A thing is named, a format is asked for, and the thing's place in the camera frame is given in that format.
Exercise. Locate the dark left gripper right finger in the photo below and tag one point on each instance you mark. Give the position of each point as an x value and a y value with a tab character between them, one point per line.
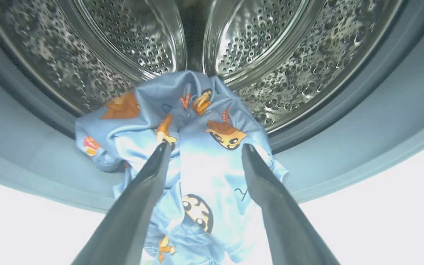
282	221

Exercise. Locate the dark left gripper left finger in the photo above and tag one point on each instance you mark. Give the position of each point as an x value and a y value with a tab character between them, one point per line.
131	217

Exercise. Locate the blue cartoon print garment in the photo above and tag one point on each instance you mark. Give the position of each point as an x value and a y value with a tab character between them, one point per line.
204	173

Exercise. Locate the white front-load washing machine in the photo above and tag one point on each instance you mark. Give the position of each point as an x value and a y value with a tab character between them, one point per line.
381	228

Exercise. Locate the grey rubber door gasket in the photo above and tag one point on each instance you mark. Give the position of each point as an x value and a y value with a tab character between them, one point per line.
381	121

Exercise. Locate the steel perforated washer drum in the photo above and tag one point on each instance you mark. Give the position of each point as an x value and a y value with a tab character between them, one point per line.
123	36

